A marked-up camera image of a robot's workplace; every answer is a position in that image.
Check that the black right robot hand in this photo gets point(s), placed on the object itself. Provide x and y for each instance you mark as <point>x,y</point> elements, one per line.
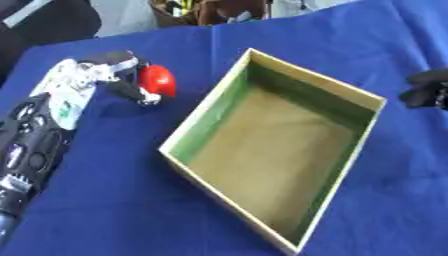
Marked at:
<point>429,90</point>

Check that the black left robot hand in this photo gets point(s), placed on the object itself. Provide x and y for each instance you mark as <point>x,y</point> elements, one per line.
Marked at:
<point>122,83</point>

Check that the red toy fruit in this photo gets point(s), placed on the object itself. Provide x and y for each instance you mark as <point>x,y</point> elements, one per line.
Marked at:
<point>158,80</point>

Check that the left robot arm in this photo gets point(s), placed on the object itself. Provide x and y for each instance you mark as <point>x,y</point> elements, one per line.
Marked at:
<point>41,133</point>

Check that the tan cardboard box green inside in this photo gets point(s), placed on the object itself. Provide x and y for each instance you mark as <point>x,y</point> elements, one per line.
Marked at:
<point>274,146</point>

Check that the black chair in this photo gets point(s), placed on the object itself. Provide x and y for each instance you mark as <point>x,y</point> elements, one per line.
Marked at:
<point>41,23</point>

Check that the brown bag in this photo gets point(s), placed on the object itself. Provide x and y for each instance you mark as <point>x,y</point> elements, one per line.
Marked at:
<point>204,11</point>

